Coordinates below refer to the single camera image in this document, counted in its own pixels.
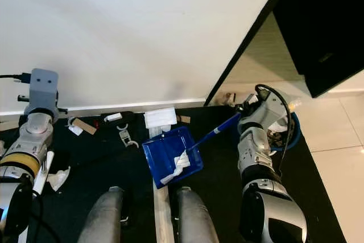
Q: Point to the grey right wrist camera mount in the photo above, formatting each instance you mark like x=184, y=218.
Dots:
x=273, y=109

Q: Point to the black door frame strip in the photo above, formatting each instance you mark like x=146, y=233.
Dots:
x=250, y=38

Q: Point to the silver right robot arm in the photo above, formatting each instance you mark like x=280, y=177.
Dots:
x=276, y=211

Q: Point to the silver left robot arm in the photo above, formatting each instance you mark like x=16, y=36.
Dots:
x=18, y=166

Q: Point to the brown cardboard scrap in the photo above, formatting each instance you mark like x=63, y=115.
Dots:
x=88, y=126

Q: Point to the blue round bucket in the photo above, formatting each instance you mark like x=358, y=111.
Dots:
x=291, y=135

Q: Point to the grey robot leg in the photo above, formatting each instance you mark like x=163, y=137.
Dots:
x=102, y=220
x=196, y=220

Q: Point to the small brown debris lump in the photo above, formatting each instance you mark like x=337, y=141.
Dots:
x=230, y=99

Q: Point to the black floor mat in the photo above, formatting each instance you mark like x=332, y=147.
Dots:
x=108, y=163

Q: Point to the white torn paper scrap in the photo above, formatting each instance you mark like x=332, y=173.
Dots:
x=58, y=179

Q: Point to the grey left robot leg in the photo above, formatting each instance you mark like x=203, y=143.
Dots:
x=102, y=220

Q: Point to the white floor slat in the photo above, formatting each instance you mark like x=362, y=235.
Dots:
x=164, y=220

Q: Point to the white crumpled paper wad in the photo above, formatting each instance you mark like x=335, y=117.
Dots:
x=177, y=163

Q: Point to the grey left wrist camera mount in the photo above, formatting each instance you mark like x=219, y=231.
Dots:
x=44, y=90

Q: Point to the white folded tissue stack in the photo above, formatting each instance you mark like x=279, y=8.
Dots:
x=160, y=118

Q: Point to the silver metal hook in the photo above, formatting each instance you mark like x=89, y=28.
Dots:
x=125, y=136

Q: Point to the small brown square scrap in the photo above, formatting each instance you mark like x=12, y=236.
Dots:
x=184, y=119

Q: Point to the small white plastic block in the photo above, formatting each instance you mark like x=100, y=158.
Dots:
x=113, y=116

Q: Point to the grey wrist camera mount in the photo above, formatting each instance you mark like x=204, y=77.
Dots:
x=44, y=90
x=273, y=109

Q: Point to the black cabinet door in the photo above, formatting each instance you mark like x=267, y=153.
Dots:
x=327, y=27

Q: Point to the grey right robot leg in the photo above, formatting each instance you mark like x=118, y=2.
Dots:
x=196, y=220

